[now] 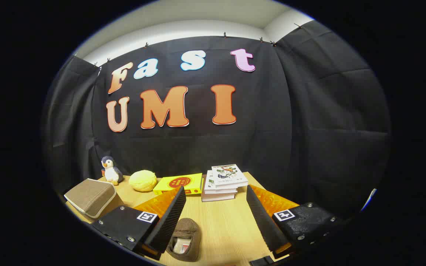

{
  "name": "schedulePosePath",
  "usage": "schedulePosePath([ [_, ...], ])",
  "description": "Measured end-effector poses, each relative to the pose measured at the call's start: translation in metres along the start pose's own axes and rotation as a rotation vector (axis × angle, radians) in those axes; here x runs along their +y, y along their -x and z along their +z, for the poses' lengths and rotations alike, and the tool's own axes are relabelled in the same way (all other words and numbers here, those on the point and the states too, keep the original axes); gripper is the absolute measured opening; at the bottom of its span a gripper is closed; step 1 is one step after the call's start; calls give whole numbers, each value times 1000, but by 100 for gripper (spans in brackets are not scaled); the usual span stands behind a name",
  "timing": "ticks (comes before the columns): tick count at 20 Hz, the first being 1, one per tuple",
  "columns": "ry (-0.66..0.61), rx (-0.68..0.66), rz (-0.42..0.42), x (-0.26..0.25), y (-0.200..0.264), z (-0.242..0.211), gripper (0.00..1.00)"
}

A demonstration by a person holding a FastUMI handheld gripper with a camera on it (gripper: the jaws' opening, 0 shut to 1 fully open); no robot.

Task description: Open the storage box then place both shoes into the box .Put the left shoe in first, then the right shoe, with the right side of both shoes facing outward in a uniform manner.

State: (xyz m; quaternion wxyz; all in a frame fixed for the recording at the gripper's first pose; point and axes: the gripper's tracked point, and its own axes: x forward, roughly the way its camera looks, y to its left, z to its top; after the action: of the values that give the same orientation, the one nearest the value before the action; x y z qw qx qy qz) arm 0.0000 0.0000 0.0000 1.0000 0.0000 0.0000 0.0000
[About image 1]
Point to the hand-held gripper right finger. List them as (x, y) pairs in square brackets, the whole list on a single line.
[(263, 221)]

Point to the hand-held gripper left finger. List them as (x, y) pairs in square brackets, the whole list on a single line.
[(168, 221)]

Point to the brown fuzzy shoe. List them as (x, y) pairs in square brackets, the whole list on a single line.
[(189, 227)]

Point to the beige fabric storage box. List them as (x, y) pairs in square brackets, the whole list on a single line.
[(91, 197)]

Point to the yellow book with red circle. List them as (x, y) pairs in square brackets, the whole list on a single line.
[(178, 183)]

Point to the yellow round plush bun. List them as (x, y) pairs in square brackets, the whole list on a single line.
[(142, 181)]

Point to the white book with bird print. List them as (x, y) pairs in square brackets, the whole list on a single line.
[(229, 175)]

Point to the penguin plush toy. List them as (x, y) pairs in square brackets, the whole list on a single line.
[(112, 173)]

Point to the black backdrop cloth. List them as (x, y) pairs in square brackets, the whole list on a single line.
[(272, 140)]

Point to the shiny metal bar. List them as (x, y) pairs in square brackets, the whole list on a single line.
[(369, 198)]

